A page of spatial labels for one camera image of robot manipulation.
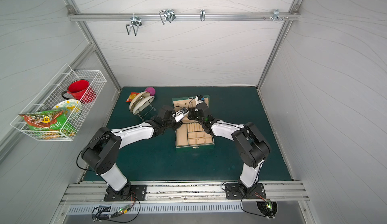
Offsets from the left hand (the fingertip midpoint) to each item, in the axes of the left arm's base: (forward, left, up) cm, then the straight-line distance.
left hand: (182, 117), depth 91 cm
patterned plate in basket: (-11, +48, +23) cm, 54 cm away
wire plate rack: (+11, +23, -7) cm, 26 cm away
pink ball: (+26, +27, -4) cm, 38 cm away
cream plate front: (+4, +24, +7) cm, 26 cm away
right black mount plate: (-38, -27, -10) cm, 48 cm away
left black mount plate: (-39, +19, -10) cm, 45 cm away
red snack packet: (+25, +42, -9) cm, 49 cm away
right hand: (+5, -4, +3) cm, 7 cm away
